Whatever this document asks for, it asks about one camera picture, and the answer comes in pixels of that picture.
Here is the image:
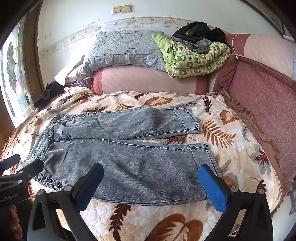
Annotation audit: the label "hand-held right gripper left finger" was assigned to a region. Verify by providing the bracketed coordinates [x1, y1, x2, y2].
[26, 163, 104, 241]

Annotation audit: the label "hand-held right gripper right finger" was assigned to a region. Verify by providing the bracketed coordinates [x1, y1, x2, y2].
[198, 164, 274, 241]

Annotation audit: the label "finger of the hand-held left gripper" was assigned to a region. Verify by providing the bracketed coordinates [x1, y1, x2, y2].
[17, 160, 44, 183]
[0, 153, 21, 173]

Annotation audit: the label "grey washed denim pants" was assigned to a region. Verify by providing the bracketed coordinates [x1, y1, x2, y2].
[27, 105, 223, 207]

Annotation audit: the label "person's left hand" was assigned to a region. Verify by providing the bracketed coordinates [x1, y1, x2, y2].
[3, 204, 23, 235]

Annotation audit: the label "leaf print blanket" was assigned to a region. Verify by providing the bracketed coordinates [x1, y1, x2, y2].
[0, 87, 284, 241]

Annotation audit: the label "black cloth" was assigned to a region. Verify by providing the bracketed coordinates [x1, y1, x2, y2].
[34, 81, 66, 111]

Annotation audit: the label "stained glass window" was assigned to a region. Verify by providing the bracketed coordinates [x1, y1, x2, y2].
[0, 21, 34, 126]

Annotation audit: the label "white pillow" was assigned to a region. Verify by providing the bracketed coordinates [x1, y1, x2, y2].
[54, 56, 93, 86]

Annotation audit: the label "pink padded headboard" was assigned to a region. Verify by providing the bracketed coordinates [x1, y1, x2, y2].
[91, 34, 296, 186]

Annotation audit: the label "green patterned quilt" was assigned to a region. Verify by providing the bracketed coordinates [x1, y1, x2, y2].
[151, 32, 232, 79]

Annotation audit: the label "grey quilted blanket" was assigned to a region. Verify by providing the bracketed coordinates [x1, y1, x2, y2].
[79, 30, 170, 78]

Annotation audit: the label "grey garment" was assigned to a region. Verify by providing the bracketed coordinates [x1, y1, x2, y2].
[173, 38, 212, 55]

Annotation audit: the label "black clothing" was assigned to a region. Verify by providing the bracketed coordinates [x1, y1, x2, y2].
[172, 21, 227, 43]

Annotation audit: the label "wooden window frame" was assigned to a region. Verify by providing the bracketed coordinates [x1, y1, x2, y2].
[24, 5, 45, 93]

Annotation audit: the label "white cable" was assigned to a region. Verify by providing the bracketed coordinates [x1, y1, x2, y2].
[230, 34, 245, 62]

